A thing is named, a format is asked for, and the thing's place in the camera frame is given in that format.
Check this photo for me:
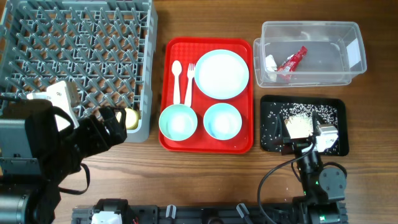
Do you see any cream plastic spoon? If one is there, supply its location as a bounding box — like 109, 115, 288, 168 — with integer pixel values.
172, 60, 182, 105

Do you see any red plastic tray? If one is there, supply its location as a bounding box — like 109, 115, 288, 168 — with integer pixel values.
159, 37, 254, 154

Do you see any white napkin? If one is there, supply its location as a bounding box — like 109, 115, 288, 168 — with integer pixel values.
265, 55, 277, 82

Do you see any black plastic tray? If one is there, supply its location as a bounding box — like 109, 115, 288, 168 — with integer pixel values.
260, 95, 349, 156

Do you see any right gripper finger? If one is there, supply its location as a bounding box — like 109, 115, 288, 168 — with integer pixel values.
275, 114, 290, 145
312, 111, 325, 128

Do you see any light blue bowl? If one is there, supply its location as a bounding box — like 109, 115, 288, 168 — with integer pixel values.
203, 103, 243, 141

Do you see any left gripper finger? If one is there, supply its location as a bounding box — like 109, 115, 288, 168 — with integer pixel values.
99, 106, 116, 131
113, 107, 127, 139

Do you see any large light blue plate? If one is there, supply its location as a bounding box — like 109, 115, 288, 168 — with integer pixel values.
194, 49, 249, 100

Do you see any red snack wrapper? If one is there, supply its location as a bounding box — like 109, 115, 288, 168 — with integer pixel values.
277, 46, 308, 81

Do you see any yellow plastic cup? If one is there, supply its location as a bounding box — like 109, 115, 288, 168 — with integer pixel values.
124, 108, 140, 130

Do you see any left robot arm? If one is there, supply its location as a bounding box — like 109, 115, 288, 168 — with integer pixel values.
1, 96, 127, 224

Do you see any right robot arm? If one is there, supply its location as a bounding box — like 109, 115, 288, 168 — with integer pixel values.
266, 111, 348, 223

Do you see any grey dishwasher rack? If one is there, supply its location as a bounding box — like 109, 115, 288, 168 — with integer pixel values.
1, 0, 158, 142

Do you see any cream plastic fork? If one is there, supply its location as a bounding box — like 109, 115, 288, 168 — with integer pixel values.
184, 63, 195, 107

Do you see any green bowl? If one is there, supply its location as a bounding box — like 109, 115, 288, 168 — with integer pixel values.
159, 104, 198, 141

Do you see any clear plastic bin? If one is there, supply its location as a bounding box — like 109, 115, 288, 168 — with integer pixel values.
253, 21, 368, 88

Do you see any food scraps and rice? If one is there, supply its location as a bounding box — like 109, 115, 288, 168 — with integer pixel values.
260, 102, 338, 152

